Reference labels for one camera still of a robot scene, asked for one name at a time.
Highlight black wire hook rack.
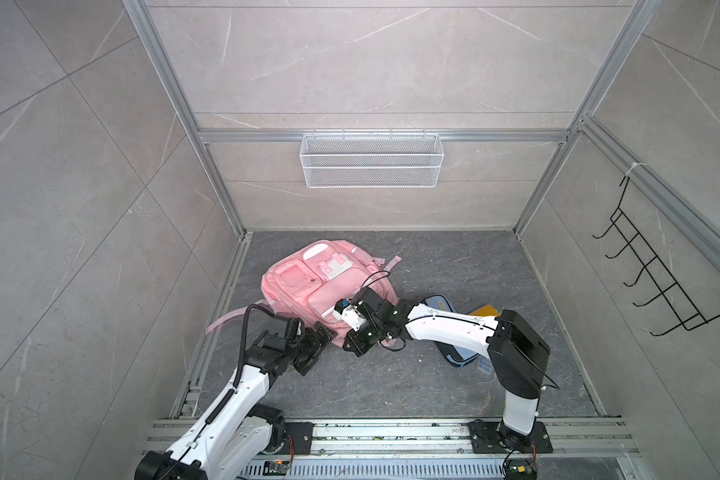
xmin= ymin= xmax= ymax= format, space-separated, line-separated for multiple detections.
xmin=592 ymin=176 xmax=720 ymax=338

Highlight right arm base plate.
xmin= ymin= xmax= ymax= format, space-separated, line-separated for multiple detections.
xmin=466 ymin=419 xmax=553 ymax=454

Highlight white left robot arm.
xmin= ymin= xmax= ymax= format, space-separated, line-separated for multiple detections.
xmin=134 ymin=317 xmax=337 ymax=479

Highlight pink school backpack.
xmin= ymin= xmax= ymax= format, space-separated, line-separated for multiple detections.
xmin=205 ymin=238 xmax=403 ymax=348

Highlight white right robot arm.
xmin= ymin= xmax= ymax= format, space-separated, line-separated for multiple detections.
xmin=334 ymin=287 xmax=551 ymax=438

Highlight white wire mesh basket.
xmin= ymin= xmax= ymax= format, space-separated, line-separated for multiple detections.
xmin=299 ymin=133 xmax=444 ymax=189

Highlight clear plastic eraser box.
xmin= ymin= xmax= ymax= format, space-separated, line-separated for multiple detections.
xmin=477 ymin=356 xmax=493 ymax=375

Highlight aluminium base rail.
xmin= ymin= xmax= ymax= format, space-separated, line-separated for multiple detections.
xmin=140 ymin=418 xmax=640 ymax=462

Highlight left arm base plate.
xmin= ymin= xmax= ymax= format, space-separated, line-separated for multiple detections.
xmin=263 ymin=422 xmax=315 ymax=455

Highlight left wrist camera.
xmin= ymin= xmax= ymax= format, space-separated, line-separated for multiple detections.
xmin=257 ymin=317 xmax=303 ymax=352

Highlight blue pencil case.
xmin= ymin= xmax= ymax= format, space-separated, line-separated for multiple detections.
xmin=419 ymin=292 xmax=482 ymax=368

